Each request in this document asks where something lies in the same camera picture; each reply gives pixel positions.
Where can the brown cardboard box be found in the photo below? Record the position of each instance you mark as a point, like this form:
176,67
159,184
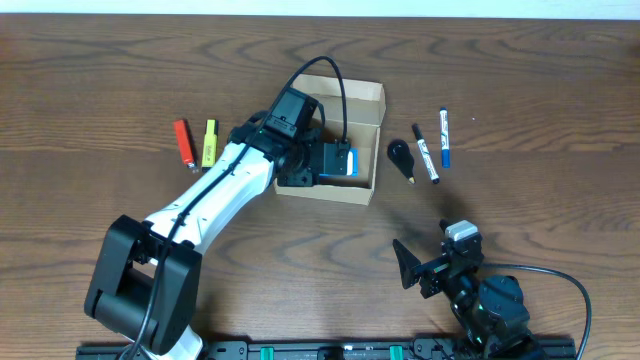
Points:
359,108

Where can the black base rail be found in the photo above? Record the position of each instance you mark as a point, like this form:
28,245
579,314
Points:
418,348

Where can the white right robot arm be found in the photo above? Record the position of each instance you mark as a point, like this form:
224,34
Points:
491,311

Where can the yellow highlighter pen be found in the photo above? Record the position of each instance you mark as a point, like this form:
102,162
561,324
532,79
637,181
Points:
209,145

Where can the blue whiteboard marker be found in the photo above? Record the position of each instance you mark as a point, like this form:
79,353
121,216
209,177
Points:
444,137

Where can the red stapler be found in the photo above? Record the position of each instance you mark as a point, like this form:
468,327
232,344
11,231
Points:
185,144

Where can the blue plastic block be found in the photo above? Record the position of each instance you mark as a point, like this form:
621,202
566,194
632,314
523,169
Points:
340,166

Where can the black whiteboard marker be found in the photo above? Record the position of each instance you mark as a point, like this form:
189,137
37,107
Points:
425,154

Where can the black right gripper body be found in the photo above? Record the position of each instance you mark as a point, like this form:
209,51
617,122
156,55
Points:
436,272

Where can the black correction tape dispenser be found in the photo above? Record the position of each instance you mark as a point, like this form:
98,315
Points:
399,153

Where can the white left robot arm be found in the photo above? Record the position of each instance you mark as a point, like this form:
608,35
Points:
146,278

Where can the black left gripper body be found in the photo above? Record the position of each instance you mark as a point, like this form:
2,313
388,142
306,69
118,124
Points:
295,171

